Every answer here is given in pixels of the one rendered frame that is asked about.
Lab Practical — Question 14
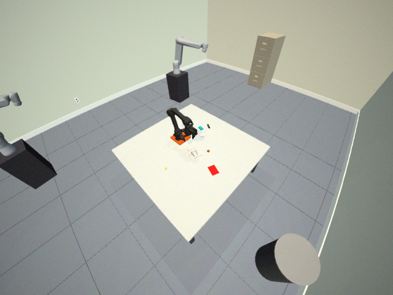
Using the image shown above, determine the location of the red flat rectangular plate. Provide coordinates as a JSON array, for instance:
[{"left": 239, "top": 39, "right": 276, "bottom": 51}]
[{"left": 208, "top": 165, "right": 219, "bottom": 176}]

